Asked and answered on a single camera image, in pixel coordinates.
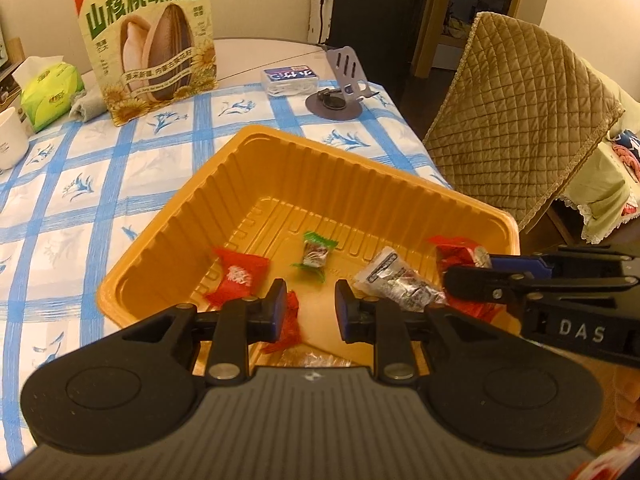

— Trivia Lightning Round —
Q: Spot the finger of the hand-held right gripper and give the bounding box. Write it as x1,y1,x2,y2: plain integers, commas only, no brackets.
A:
487,245,640,281
444,266,640,321

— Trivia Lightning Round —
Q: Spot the sunflower seed bag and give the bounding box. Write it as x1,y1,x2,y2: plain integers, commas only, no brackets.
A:
70,0,220,127

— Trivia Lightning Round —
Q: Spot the red packet with beige label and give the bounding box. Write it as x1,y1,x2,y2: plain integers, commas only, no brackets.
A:
427,236,495,273

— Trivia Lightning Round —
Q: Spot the red white patterned cloth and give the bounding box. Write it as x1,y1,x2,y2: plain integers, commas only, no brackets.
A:
570,442,640,480

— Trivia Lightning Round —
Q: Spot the grey phone stand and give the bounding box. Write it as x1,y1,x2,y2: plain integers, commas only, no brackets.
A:
305,46,378,121

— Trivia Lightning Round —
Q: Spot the small red candy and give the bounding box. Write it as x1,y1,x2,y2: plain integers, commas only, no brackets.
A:
261,290,304,356

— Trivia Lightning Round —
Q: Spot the black fridge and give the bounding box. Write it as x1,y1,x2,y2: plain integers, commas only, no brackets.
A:
327,0,437,126

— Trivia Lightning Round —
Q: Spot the green tissue pack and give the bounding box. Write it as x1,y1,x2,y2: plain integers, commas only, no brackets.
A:
11,56,86,133

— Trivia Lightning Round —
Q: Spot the green candy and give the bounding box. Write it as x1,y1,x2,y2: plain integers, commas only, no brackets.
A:
292,231,338,283

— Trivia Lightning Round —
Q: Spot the grey cloth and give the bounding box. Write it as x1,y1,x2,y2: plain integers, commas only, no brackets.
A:
67,89,108,123

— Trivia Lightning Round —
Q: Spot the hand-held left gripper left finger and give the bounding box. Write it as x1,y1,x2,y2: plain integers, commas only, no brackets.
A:
122,279,290,386

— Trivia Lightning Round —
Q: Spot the orange plastic tray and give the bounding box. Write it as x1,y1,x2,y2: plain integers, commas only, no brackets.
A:
97,125,521,376

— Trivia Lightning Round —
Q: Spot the red snack packet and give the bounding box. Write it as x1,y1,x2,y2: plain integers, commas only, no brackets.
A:
204,247,271,311

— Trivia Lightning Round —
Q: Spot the white mug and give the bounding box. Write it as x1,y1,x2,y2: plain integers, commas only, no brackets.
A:
0,106,31,171

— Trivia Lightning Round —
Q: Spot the pale green lace-trimmed cover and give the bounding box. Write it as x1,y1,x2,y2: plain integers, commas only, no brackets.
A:
550,55,640,246

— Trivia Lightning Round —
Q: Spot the clear snack packet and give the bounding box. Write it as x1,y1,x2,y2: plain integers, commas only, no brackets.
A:
352,246,448,311

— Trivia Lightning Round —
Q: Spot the small box with blue label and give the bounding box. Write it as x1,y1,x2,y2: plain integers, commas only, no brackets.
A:
260,65,321,97

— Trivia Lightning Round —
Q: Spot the blue checked tablecloth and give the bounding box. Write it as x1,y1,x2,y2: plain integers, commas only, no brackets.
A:
0,79,453,456

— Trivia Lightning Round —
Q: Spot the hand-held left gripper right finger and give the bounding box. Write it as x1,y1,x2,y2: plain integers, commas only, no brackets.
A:
334,279,501,386

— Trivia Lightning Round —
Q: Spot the chair with quilted beige cover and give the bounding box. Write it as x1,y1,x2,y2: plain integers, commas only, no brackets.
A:
422,11,626,233

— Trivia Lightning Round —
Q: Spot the printed cushion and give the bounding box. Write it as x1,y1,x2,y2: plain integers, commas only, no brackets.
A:
610,130,640,183

